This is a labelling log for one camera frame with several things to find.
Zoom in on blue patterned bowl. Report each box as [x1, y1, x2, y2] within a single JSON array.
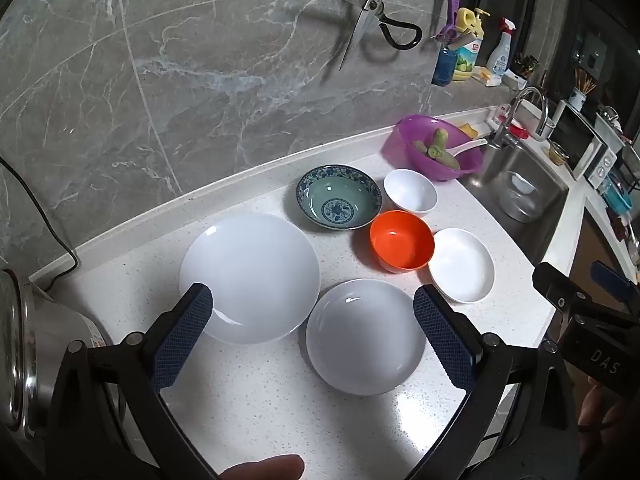
[[295, 164, 383, 231]]

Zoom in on white bowl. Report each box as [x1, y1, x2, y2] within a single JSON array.
[[383, 168, 439, 217]]

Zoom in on dish soap bottle yellow pump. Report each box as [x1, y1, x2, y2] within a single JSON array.
[[452, 7, 492, 83]]

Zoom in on black handled kitchen scissors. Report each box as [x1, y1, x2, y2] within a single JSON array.
[[300, 0, 424, 72]]

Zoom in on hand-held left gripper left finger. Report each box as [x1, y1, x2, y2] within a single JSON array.
[[45, 282, 221, 480]]

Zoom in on medium white plate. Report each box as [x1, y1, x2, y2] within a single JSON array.
[[305, 278, 427, 396]]

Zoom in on white spoon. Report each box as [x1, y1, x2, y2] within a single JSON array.
[[440, 138, 489, 159]]

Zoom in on steel sink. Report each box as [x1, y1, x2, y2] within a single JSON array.
[[459, 139, 571, 267]]

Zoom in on silver rice cooker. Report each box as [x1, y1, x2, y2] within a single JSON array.
[[0, 268, 129, 467]]

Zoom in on chopstick holder cup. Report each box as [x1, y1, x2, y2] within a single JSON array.
[[568, 67, 599, 113]]

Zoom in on person's right hand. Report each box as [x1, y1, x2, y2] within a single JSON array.
[[577, 384, 640, 480]]

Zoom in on chrome faucet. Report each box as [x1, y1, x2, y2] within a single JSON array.
[[487, 86, 550, 150]]

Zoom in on yellow sponge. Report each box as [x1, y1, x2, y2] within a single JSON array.
[[472, 65, 502, 86]]

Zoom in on white microwave oven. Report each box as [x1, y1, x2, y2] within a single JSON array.
[[552, 99, 619, 187]]

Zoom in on person's left hand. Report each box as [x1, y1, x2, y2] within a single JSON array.
[[216, 454, 306, 480]]

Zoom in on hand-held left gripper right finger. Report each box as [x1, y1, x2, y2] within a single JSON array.
[[405, 285, 583, 480]]

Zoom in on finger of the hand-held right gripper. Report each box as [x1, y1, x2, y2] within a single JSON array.
[[532, 262, 597, 317], [589, 260, 640, 307]]

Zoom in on white utensil container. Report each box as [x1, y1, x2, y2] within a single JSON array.
[[502, 53, 539, 91]]

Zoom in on orange bowl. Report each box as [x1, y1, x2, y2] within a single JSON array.
[[369, 210, 435, 274]]

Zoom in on blue plastic container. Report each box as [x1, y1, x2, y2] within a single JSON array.
[[602, 174, 634, 214]]

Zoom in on black power cable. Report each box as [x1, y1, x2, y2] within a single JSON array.
[[0, 155, 81, 292]]

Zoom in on large white plate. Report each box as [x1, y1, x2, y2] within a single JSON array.
[[179, 212, 321, 345]]

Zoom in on glass bowl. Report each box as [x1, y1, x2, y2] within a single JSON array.
[[498, 170, 542, 224]]

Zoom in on small white plate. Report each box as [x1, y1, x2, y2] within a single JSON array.
[[428, 227, 496, 305]]

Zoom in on purple plastic basin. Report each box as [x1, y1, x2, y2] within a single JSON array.
[[382, 113, 485, 183]]

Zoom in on white spray bottle red trigger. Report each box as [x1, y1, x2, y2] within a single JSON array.
[[485, 17, 517, 77]]

